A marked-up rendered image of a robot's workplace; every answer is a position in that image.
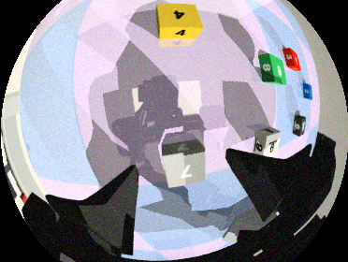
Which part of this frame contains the cream block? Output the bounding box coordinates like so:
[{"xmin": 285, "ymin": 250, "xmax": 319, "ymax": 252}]
[{"xmin": 162, "ymin": 138, "xmax": 207, "ymax": 187}]

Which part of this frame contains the red block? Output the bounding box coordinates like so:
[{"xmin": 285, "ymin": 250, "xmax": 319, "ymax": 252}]
[{"xmin": 283, "ymin": 48, "xmax": 301, "ymax": 71}]

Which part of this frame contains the yellow block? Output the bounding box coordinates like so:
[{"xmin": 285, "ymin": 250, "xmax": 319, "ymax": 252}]
[{"xmin": 155, "ymin": 3, "xmax": 204, "ymax": 39}]

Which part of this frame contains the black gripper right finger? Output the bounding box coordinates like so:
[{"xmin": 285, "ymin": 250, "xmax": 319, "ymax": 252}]
[{"xmin": 225, "ymin": 143, "xmax": 312, "ymax": 223}]

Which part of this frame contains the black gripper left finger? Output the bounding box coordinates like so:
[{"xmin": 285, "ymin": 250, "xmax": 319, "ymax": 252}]
[{"xmin": 45, "ymin": 165, "xmax": 139, "ymax": 255}]

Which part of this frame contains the green block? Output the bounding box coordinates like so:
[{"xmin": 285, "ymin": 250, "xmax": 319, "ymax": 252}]
[{"xmin": 257, "ymin": 53, "xmax": 287, "ymax": 85}]

